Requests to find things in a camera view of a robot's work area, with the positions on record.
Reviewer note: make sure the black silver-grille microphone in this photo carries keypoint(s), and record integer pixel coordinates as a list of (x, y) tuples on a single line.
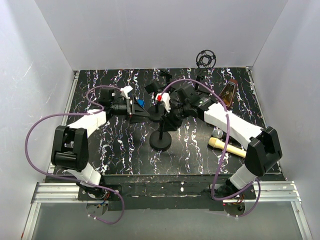
[(217, 133)]

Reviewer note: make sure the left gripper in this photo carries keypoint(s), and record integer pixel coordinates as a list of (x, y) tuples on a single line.
[(136, 113)]

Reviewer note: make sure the black marble pattern mat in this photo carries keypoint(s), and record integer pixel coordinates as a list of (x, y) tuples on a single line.
[(123, 148)]

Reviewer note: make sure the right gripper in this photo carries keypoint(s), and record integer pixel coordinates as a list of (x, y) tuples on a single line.
[(170, 126)]

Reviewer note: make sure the cream microphone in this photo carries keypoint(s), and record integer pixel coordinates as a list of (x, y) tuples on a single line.
[(218, 144)]

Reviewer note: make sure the orange microphone stand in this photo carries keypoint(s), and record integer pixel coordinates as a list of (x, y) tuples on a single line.
[(159, 139)]

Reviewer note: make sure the wooden metronome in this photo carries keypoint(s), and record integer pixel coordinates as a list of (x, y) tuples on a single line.
[(228, 92)]

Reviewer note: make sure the round base microphone stand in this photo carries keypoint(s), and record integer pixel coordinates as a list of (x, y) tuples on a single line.
[(157, 110)]

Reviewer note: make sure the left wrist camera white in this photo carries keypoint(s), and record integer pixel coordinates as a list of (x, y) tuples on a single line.
[(126, 91)]

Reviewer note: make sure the aluminium frame rail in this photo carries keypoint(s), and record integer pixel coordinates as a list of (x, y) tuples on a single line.
[(154, 191)]

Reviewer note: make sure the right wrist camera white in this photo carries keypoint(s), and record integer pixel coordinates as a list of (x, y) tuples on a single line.
[(165, 99)]

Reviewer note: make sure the teal microphone tripod stand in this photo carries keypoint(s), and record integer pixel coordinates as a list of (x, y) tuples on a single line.
[(166, 75)]

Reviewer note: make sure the shock mount tripod stand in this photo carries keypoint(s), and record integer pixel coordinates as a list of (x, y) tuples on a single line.
[(205, 61)]

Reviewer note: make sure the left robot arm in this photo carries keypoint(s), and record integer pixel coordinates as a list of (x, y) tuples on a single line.
[(70, 149)]

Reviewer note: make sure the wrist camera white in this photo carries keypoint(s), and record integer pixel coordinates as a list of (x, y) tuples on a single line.
[(165, 99), (126, 91)]

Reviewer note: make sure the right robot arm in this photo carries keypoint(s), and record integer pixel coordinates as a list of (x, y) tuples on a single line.
[(262, 145)]

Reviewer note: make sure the blue white small block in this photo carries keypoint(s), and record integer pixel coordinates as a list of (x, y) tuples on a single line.
[(141, 102)]

